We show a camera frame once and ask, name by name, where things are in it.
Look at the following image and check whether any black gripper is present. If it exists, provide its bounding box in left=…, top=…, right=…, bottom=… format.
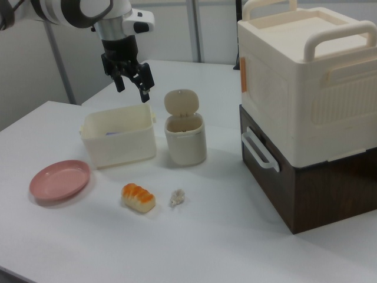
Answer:
left=101, top=35, right=156, bottom=103

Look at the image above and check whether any cream plastic box with handles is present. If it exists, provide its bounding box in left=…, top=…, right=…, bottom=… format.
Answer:
left=237, top=0, right=377, bottom=169

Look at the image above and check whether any crumpled white paper scrap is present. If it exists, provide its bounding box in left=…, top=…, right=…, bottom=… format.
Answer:
left=169, top=189, right=186, bottom=208

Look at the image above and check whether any white drawer handle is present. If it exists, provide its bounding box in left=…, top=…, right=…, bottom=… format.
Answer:
left=240, top=126, right=280, bottom=172

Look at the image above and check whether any small beige lidded trash can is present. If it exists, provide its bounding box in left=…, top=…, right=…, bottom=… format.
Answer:
left=163, top=88, right=207, bottom=165

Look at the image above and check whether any pink plastic plate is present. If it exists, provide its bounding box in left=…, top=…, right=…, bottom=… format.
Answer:
left=28, top=159, right=92, bottom=202

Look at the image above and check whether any dark brown wooden drawer box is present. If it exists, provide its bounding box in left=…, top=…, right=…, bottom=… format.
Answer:
left=239, top=104, right=377, bottom=235

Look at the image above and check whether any open white plastic storage box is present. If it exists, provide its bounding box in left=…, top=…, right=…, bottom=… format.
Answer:
left=80, top=103, right=157, bottom=170

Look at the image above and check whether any black camera stand pole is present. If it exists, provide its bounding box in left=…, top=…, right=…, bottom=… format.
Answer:
left=234, top=0, right=243, bottom=71

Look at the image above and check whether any toy bread with orange glaze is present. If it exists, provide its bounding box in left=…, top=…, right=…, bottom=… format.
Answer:
left=121, top=183, right=156, bottom=213

